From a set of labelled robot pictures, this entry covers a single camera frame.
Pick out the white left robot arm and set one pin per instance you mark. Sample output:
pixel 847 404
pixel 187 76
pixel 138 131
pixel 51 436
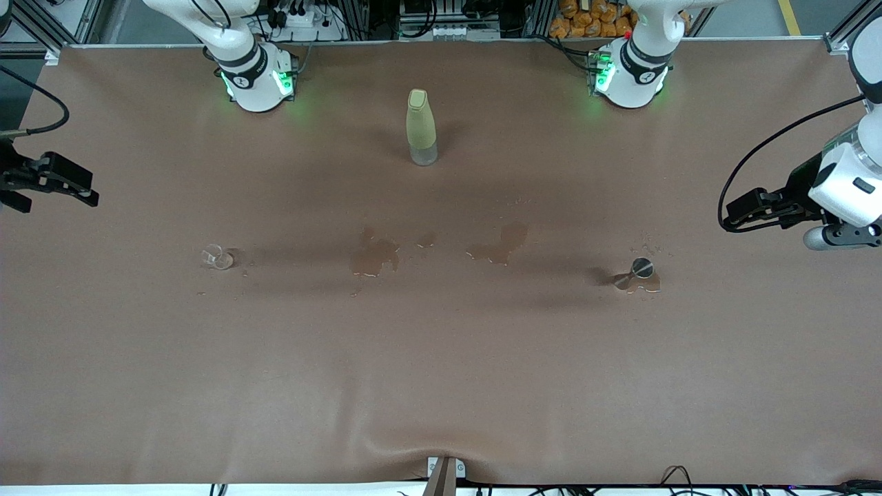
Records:
pixel 641 76

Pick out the clear glass measuring cup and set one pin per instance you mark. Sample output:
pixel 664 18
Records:
pixel 219 259

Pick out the aluminium frame profile structure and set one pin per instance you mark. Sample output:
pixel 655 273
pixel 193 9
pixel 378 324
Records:
pixel 851 31
pixel 69 24

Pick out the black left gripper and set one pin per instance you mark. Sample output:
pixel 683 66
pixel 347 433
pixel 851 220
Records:
pixel 801 184

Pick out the large brown liquid puddle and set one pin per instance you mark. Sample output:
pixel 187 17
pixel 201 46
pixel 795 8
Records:
pixel 375 260

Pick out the metal table clamp bracket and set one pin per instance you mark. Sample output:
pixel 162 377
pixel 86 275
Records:
pixel 446 475

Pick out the steel double cone jigger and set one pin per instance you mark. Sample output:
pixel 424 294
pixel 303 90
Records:
pixel 642 267

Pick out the yellow-green bottle with clear base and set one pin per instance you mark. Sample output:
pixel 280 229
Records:
pixel 421 124

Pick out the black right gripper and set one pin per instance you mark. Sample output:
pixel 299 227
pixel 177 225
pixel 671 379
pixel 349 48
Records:
pixel 12 175

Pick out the white power strip with plugs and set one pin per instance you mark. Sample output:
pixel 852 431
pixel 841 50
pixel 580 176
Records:
pixel 303 19

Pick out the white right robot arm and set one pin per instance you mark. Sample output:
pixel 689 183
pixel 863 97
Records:
pixel 248 76

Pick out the small brown liquid puddle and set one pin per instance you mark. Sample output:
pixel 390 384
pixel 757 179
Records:
pixel 427 240

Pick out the orange snack packets pile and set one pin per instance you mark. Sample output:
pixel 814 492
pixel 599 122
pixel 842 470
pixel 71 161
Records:
pixel 586 21

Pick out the brown table mat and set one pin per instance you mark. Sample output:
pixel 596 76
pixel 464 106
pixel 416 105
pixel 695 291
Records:
pixel 441 379

